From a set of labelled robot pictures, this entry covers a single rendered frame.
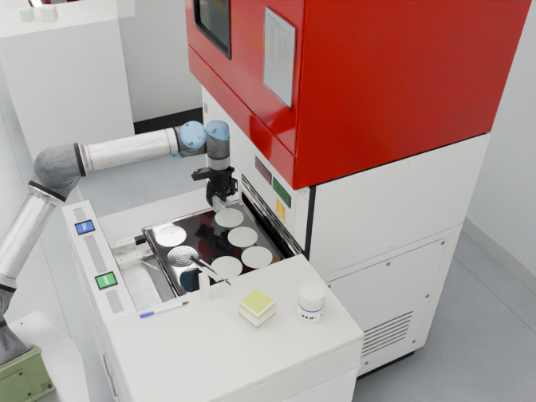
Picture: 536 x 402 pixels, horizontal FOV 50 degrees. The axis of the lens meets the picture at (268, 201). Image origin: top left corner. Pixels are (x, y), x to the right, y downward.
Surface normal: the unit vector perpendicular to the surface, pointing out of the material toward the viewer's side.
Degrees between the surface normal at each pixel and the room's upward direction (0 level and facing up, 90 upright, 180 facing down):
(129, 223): 0
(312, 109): 90
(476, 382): 0
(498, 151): 90
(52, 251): 0
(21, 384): 90
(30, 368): 90
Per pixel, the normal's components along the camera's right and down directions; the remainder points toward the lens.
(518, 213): -0.89, 0.27
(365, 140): 0.46, 0.57
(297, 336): 0.03, -0.77
